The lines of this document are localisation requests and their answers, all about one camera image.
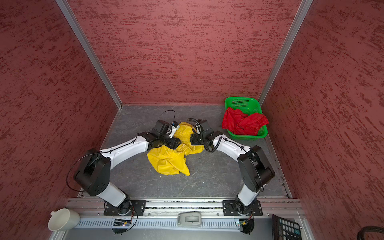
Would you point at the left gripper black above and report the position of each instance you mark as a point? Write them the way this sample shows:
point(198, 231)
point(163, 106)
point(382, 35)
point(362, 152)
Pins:
point(174, 143)

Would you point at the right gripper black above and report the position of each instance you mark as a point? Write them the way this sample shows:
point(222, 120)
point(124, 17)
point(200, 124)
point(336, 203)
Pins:
point(194, 139)

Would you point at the yellow shorts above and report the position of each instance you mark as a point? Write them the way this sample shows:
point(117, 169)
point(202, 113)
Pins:
point(167, 161)

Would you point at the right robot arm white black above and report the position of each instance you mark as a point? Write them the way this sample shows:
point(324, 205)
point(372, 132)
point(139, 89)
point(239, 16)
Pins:
point(256, 170)

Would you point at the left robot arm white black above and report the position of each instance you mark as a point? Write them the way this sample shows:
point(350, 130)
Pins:
point(94, 171)

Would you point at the red shorts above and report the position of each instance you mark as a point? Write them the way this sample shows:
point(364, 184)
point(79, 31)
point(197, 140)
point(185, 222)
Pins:
point(240, 123)

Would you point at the green plastic basket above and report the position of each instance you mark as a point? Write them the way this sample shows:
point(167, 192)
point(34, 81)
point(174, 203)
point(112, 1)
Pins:
point(248, 106)

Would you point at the grey tape dispenser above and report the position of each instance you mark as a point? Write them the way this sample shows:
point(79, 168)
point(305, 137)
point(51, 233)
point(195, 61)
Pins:
point(189, 220)

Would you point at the black calculator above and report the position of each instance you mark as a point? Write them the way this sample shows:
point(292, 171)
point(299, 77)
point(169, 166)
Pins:
point(284, 229)

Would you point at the white ceramic cup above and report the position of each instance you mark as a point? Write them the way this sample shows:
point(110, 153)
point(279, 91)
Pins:
point(63, 220)

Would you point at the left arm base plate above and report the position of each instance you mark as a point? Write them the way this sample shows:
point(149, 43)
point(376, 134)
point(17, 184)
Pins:
point(136, 207)

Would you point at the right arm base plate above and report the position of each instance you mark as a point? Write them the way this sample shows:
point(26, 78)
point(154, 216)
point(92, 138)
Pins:
point(229, 207)

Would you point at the white slotted cable duct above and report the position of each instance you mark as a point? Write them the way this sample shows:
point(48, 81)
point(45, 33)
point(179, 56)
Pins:
point(167, 224)

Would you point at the left circuit board with wires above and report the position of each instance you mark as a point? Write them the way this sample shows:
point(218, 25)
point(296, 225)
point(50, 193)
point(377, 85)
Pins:
point(121, 223)

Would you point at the circuit board with wires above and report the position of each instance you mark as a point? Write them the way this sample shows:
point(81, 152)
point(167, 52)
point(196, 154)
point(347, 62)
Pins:
point(247, 225)
point(121, 223)

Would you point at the right circuit board with wires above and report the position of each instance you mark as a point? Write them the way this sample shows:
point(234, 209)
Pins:
point(247, 225)

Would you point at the aluminium rail frame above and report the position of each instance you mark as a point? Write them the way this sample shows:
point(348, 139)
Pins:
point(210, 208)

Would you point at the right corner aluminium post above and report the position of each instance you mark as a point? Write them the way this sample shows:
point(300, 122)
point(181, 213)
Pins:
point(290, 37)

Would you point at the corner aluminium post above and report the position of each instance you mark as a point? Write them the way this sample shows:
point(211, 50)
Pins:
point(81, 36)
point(290, 37)

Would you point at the left corner aluminium post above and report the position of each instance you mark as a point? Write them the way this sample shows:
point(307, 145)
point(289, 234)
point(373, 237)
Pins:
point(81, 36)

